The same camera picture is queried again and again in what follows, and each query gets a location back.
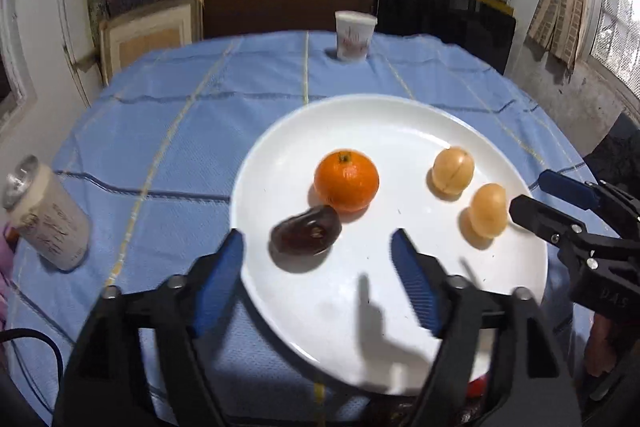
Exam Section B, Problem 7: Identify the pale peach round fruit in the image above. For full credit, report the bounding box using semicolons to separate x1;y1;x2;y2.
469;183;508;239

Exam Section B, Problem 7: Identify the dark brown wrinkled fruit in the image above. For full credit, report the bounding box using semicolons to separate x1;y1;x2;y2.
270;205;342;256

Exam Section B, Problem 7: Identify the pale yellow round fruit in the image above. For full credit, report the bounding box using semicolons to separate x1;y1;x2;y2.
431;146;475;196

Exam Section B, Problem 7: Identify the white round plate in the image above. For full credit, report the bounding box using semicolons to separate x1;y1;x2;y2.
230;94;548;395

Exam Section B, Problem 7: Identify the small orange mandarin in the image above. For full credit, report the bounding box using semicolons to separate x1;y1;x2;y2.
314;150;380;213

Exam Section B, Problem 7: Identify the blue checked tablecloth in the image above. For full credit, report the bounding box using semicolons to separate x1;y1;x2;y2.
6;31;591;417

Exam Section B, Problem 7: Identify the white beverage can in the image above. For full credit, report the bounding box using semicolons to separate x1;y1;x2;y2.
1;155;91;272

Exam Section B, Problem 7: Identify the black panel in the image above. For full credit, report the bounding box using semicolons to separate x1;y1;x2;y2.
376;0;516;72

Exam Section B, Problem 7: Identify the cardboard box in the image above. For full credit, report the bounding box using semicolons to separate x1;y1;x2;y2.
100;0;204;86

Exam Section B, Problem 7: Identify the white paper cup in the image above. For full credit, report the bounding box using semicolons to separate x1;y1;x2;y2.
335;11;378;62

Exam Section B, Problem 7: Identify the dark wooden board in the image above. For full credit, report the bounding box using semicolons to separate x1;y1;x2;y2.
203;0;374;39

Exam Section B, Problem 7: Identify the black cable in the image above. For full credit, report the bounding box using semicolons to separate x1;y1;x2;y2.
0;327;66;403

